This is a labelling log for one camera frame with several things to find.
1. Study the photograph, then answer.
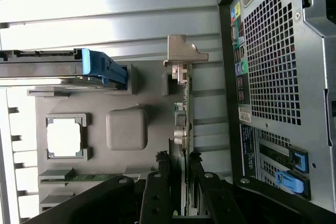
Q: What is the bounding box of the green RAM stick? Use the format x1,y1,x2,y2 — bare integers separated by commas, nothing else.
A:
40,173,118,183

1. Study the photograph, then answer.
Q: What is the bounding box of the blue card retention clip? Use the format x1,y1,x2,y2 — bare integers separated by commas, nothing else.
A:
290,150,308,174

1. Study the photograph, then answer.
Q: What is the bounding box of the blue case latch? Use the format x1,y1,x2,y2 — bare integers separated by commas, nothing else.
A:
275,170,306,195

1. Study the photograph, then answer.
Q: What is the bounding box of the open PC case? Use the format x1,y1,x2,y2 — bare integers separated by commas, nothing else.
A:
217,0,336,209

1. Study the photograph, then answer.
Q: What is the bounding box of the silver CPU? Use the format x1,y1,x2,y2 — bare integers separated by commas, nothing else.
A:
46,118,82,157

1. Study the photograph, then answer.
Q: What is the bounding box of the grey parts rack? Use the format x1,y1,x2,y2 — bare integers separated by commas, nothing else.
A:
26,60,195,214

